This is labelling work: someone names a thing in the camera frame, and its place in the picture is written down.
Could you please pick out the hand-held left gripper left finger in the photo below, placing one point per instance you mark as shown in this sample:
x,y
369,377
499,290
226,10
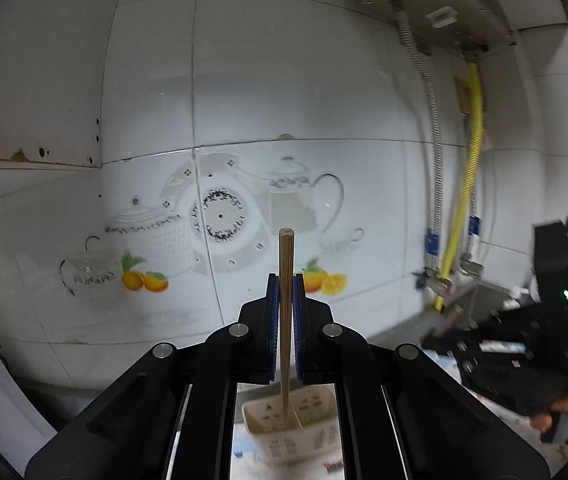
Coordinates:
x,y
273,320

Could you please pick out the yellow wall label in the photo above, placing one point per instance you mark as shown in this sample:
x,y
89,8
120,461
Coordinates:
x,y
462,95

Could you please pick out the cartoon printed cloth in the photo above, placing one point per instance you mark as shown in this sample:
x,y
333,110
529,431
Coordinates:
x,y
246,470

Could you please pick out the plain metal valve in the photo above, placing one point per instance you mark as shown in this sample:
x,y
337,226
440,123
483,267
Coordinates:
x,y
471,265

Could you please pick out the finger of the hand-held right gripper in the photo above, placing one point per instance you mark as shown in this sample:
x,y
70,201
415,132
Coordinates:
x,y
503,327
508,377

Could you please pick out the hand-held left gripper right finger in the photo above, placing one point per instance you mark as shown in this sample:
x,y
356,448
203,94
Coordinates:
x,y
299,320

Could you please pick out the stainless steel sink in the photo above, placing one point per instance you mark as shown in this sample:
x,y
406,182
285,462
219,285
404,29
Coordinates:
x,y
501,297

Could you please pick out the beige plastic utensil holder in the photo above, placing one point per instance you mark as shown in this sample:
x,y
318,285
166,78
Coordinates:
x,y
309,440

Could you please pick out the wooden chopstick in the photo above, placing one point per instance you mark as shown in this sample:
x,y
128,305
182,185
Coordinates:
x,y
286,280

